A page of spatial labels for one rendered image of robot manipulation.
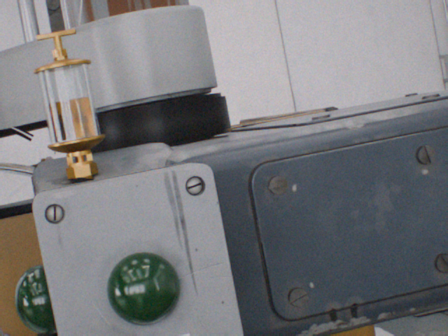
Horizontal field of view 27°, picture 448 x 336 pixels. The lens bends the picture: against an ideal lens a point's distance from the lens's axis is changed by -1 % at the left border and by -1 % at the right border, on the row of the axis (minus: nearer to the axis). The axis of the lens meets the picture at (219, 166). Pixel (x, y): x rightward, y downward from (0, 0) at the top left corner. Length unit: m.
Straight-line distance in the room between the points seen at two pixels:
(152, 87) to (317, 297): 0.17
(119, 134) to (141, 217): 0.17
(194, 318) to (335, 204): 0.10
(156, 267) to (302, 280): 0.10
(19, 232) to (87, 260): 0.43
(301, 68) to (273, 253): 5.39
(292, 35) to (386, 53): 0.62
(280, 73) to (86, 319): 5.42
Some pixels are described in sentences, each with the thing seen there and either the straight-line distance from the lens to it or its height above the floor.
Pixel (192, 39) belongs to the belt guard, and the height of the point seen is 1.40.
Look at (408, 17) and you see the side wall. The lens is 6.08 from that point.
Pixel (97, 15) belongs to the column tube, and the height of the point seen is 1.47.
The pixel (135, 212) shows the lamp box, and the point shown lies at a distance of 0.38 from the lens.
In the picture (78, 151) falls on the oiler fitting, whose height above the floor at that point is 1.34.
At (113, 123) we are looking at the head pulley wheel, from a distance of 0.55.
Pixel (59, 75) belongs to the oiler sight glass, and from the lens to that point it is 0.45.
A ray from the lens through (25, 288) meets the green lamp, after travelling 0.40.
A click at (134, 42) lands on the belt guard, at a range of 0.55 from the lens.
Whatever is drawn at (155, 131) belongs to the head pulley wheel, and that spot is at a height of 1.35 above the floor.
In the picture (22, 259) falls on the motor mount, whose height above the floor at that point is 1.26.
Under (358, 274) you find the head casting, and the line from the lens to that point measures 0.46.
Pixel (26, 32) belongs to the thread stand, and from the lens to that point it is 0.78.
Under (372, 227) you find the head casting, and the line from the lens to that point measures 0.46.
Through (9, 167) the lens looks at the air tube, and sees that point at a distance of 0.53.
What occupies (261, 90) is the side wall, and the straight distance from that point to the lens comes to 5.75.
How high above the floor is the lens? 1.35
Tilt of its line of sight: 3 degrees down
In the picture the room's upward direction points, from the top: 11 degrees counter-clockwise
